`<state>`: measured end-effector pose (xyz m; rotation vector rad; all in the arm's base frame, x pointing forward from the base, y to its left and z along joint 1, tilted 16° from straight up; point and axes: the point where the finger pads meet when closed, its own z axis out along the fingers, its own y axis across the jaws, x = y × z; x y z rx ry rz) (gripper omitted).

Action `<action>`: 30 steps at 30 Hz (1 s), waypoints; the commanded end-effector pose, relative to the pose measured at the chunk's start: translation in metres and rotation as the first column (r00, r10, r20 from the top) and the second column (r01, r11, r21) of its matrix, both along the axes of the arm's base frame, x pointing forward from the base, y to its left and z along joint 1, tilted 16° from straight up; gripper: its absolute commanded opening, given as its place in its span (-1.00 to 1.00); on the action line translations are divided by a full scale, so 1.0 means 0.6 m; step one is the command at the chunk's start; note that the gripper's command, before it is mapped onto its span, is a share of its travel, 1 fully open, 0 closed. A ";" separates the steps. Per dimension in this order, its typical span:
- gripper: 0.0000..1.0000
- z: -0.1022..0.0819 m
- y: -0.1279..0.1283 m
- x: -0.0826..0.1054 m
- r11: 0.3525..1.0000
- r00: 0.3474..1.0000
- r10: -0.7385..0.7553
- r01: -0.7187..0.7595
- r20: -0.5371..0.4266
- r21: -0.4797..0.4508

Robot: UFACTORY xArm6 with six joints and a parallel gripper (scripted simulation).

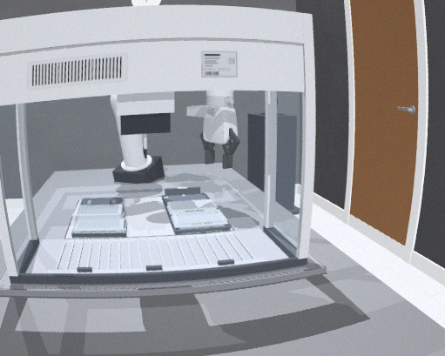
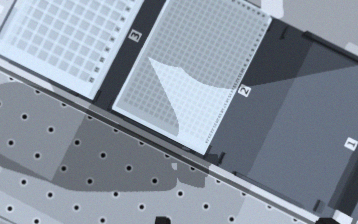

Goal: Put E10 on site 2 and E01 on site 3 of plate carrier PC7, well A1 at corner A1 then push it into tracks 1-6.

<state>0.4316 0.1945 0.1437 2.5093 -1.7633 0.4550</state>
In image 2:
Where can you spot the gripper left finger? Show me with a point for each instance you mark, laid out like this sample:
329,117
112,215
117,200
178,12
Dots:
162,220

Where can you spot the grey multi-well plate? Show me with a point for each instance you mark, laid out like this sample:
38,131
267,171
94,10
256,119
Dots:
190,67

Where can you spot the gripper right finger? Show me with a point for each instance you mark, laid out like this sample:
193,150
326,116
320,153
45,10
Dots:
326,221

